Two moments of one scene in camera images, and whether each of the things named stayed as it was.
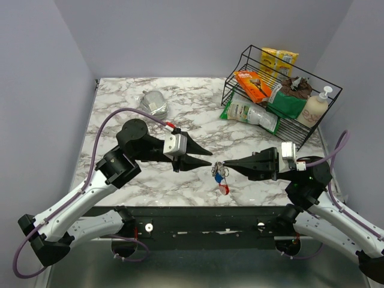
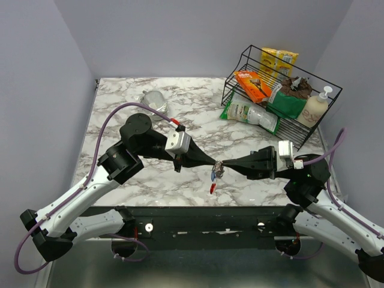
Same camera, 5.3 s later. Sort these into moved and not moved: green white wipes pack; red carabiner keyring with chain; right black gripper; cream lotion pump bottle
Moved: red carabiner keyring with chain
Not moved: green white wipes pack; right black gripper; cream lotion pump bottle
